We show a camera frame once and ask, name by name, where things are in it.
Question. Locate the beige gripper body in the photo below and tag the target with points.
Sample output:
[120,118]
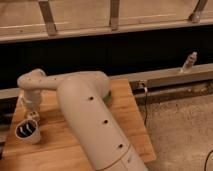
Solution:
[31,108]

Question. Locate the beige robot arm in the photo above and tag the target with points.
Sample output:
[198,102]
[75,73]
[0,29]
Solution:
[81,97]

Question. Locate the green ceramic bowl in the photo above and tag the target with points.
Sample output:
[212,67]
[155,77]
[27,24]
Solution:
[107,97]

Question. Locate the white cup with dark stripes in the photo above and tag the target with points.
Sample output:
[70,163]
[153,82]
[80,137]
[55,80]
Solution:
[28,131]

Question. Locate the small metal fixture on ledge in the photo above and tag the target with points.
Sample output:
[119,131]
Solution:
[188,64]

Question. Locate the left metal bracket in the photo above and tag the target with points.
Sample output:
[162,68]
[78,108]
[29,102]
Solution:
[47,15]

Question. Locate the metal bracket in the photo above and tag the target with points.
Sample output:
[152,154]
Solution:
[47,15]
[195,16]
[114,14]

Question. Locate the middle metal bracket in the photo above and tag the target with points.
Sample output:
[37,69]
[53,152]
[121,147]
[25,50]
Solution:
[114,14]

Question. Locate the right metal bracket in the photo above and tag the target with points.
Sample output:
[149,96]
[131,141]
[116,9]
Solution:
[195,16]

